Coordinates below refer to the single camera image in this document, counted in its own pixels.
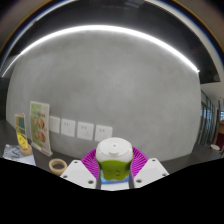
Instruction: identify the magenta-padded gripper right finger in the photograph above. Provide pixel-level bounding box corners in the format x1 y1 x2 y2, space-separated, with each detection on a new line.
127 146 170 190

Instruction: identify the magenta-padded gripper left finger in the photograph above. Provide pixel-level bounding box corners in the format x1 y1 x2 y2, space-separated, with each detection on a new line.
60 148 102 190

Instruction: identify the green and white charger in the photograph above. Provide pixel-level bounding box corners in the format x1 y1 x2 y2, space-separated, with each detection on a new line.
95 136 134 183

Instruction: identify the beige tape roll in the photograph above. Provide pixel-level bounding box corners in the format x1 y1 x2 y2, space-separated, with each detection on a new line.
48 158 69 177

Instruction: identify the large acrylic menu sign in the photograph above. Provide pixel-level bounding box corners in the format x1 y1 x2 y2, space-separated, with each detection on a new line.
29 100 54 158

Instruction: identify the grey striped pamphlet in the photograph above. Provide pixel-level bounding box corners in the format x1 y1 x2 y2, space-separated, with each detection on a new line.
2 143 37 167

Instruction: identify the round white table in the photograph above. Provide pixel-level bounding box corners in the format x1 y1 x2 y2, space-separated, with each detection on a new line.
209 143 222 152

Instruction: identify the curved ceiling light strip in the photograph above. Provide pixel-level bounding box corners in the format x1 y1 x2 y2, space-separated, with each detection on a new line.
1 24 201 78

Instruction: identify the white wall socket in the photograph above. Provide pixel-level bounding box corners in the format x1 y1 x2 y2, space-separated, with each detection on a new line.
94 124 114 143
60 118 77 138
76 121 95 141

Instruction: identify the white wall switch plate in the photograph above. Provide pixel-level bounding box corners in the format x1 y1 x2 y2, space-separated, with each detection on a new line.
48 115 61 135

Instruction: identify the glass partition wall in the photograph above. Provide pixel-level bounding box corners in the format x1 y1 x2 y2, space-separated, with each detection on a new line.
199 89 218 146

